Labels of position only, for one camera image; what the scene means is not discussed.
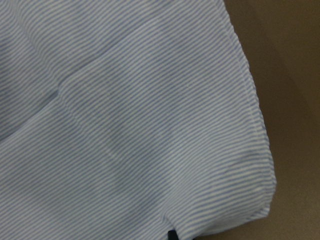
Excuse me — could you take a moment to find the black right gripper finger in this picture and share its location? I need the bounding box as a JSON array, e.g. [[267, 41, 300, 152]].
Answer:
[[167, 229, 178, 240]]

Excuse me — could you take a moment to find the light blue striped shirt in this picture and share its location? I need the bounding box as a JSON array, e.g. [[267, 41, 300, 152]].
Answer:
[[0, 0, 276, 240]]

